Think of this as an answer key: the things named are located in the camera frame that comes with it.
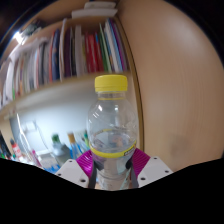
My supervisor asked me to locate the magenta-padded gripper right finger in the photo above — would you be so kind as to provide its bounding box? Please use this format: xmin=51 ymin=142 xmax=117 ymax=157
xmin=128 ymin=148 xmax=174 ymax=190

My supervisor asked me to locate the green-capped plastic bottle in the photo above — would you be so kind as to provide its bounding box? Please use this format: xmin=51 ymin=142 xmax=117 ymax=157
xmin=82 ymin=130 xmax=91 ymax=149

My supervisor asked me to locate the pink carton box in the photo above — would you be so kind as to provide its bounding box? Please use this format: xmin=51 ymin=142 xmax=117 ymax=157
xmin=30 ymin=149 xmax=43 ymax=168

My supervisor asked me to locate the red and white bottle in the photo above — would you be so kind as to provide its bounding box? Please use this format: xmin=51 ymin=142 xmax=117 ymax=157
xmin=9 ymin=139 xmax=23 ymax=162

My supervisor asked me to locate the blue and white box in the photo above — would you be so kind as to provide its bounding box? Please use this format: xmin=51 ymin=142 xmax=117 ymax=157
xmin=36 ymin=151 xmax=62 ymax=174

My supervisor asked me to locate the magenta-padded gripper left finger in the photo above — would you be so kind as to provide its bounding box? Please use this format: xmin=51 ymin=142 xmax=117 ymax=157
xmin=54 ymin=148 xmax=98 ymax=190

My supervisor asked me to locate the green glass bottle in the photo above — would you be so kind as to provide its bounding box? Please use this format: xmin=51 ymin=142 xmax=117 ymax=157
xmin=50 ymin=133 xmax=62 ymax=146

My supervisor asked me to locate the clear bottle with yellow cap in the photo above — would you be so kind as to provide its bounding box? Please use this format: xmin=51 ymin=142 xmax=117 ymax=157
xmin=86 ymin=74 xmax=140 ymax=191

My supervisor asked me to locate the white wall power outlet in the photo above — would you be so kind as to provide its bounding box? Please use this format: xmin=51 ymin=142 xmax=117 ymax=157
xmin=22 ymin=121 xmax=38 ymax=133

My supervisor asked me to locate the wooden shelf unit with books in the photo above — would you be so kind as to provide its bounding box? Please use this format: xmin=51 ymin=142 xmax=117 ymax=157
xmin=0 ymin=0 xmax=145 ymax=154

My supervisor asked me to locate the blue bottle with yellow cap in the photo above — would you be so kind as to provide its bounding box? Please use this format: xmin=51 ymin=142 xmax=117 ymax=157
xmin=67 ymin=132 xmax=80 ymax=160

